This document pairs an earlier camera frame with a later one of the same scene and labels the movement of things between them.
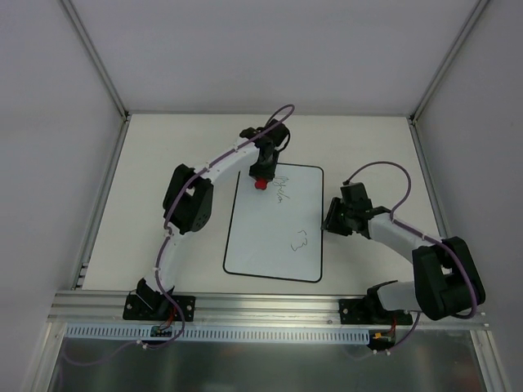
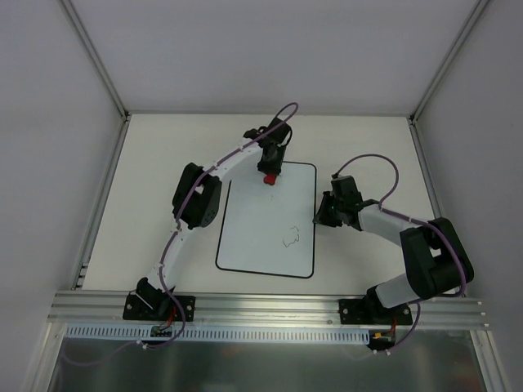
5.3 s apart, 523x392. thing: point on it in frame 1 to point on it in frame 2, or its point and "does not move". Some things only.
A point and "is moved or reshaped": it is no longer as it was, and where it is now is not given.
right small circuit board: x=382 y=339 does not move
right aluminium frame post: x=471 y=21 does not move
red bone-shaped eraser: x=261 y=184 is moved or reshaped
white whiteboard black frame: x=276 y=232 is moved or reshaped
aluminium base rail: x=104 y=310 does not move
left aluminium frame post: x=92 y=55 does not move
